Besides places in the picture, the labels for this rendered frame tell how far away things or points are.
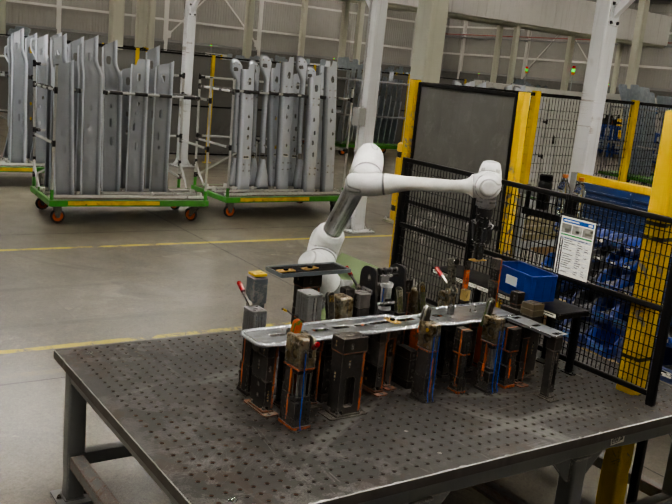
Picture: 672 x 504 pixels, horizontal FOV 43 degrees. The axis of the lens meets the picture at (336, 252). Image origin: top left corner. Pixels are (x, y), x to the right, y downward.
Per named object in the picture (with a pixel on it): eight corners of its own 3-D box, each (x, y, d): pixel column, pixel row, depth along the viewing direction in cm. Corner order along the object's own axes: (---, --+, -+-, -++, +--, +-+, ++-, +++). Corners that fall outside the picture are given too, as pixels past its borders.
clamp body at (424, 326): (422, 405, 355) (432, 327, 347) (403, 395, 364) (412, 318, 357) (438, 402, 360) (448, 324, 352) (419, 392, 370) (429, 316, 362)
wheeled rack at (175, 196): (47, 224, 946) (51, 63, 908) (29, 207, 1028) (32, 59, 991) (207, 223, 1045) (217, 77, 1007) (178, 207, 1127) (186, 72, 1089)
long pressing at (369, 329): (264, 351, 316) (264, 347, 315) (235, 332, 333) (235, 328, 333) (519, 317, 395) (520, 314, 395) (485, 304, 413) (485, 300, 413)
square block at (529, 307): (522, 378, 399) (534, 305, 392) (510, 372, 406) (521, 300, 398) (534, 376, 404) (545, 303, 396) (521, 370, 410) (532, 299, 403)
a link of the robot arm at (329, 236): (301, 264, 441) (307, 235, 457) (329, 274, 444) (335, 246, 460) (356, 158, 389) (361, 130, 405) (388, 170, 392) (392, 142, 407)
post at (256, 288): (246, 378, 365) (254, 279, 356) (237, 372, 371) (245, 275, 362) (261, 376, 370) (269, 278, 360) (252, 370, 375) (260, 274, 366)
